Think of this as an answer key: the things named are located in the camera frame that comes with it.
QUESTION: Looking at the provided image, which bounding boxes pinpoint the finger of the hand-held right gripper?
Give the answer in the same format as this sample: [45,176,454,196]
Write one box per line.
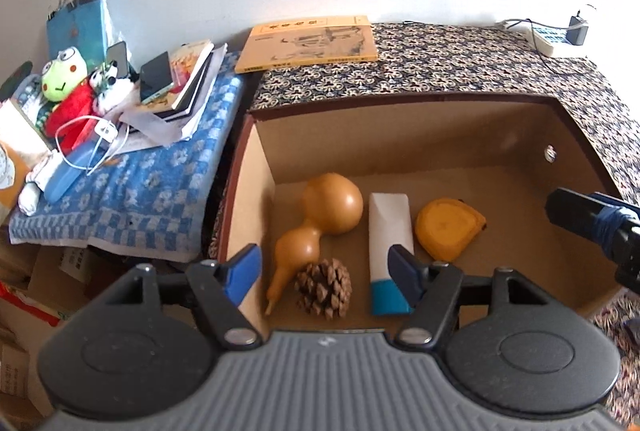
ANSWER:
[545,188,640,297]

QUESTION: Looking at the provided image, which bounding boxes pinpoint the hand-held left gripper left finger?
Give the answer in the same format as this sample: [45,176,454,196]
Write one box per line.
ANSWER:
[102,242,263,352]

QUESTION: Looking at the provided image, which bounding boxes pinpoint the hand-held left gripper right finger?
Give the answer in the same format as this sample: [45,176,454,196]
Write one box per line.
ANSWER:
[387,243,556,352]

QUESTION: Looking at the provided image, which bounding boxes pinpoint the white tube with blue cap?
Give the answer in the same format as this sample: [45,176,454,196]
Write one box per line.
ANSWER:
[369,192,416,316]

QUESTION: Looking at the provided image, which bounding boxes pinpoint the orange tape measure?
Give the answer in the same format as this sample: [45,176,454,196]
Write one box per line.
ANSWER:
[415,197,487,263]

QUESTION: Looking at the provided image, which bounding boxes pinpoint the brown pine cone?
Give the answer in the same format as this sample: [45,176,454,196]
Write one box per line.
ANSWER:
[294,258,352,321]

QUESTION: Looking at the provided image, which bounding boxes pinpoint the brown gourd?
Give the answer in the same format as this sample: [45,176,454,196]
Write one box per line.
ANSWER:
[265,172,365,314]

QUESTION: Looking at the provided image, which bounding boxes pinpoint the brown cardboard box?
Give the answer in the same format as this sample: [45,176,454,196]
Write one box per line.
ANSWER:
[217,94,626,329]

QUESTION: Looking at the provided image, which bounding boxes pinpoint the blue checkered cloth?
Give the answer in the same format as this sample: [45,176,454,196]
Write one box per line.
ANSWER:
[10,51,246,262]

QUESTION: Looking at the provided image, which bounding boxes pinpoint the loose white papers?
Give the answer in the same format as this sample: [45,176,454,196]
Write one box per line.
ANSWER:
[120,44,228,147]

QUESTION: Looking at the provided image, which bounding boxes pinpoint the white power strip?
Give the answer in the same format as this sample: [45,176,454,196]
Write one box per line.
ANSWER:
[524,24,588,58]

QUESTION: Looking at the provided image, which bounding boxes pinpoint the black power adapter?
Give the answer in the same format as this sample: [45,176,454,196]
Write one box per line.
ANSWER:
[568,14,590,47]

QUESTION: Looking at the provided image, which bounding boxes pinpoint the dark notebooks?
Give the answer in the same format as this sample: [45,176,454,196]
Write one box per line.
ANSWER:
[165,56,218,119]

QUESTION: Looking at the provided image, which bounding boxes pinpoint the labelled cardboard box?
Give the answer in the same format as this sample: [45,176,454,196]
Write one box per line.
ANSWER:
[27,245,131,302]

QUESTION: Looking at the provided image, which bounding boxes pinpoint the stack of books with phone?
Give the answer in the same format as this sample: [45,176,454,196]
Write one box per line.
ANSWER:
[150,40,215,112]

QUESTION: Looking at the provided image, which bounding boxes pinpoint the grey phone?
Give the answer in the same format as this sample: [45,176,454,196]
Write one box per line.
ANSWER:
[139,52,175,104]

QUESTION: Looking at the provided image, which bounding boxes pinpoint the white rolled sock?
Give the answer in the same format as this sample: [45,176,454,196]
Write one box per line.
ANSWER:
[19,151,66,217]

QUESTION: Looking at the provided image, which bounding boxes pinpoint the panda plush toy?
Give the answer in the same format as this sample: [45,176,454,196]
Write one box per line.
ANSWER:
[89,62,138,114]

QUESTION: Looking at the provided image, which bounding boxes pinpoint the yellow book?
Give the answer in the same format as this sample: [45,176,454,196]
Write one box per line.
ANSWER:
[234,15,379,73]

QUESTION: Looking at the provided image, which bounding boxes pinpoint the black phone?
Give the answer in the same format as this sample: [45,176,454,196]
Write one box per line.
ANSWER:
[106,41,131,79]

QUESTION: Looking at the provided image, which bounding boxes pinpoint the orange and white paper bag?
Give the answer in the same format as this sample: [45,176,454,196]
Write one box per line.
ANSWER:
[0,101,51,224]

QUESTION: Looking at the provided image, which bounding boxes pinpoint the green frog plush toy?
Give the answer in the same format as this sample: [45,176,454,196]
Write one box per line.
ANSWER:
[40,48,101,149]

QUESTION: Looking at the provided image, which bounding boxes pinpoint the blue folder with clips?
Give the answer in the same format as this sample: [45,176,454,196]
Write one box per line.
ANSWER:
[46,0,116,67]

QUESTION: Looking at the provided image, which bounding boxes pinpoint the white cable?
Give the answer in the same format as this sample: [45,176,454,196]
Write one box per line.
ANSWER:
[54,114,132,176]

